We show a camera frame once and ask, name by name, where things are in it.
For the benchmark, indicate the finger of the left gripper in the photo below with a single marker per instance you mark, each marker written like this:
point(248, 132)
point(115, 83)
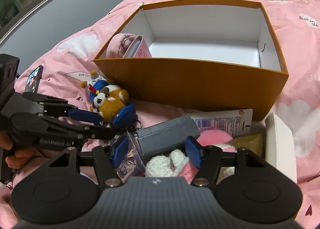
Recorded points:
point(85, 116)
point(99, 132)

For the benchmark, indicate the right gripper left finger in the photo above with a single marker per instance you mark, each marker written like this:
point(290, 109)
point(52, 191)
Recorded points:
point(107, 159)

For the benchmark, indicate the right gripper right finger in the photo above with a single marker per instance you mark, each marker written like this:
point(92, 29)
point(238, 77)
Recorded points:
point(206, 159)

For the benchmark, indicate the brown bear plush keychain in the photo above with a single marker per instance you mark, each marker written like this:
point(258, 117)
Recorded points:
point(109, 100)

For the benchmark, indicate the white lotion tube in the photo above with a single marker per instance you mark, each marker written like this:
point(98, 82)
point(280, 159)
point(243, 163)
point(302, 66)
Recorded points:
point(236, 122)

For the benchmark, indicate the pink fluffy pompom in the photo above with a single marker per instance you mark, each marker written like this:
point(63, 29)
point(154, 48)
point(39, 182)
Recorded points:
point(213, 137)

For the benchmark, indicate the left hand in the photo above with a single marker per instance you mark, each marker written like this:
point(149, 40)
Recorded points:
point(21, 156)

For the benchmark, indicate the small printed card box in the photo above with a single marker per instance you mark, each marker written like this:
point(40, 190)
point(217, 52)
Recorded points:
point(132, 164)

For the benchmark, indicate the phone on gripper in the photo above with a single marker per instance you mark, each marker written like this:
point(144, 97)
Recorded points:
point(33, 80)

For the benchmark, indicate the gold yellow box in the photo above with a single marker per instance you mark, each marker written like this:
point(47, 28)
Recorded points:
point(254, 142)

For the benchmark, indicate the white flat box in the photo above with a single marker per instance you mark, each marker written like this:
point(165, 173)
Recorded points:
point(279, 147)

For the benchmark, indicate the pink tin can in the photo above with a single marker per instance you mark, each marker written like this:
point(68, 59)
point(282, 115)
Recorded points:
point(137, 48)

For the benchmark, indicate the orange cardboard box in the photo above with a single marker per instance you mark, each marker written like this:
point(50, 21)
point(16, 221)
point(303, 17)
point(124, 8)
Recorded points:
point(207, 55)

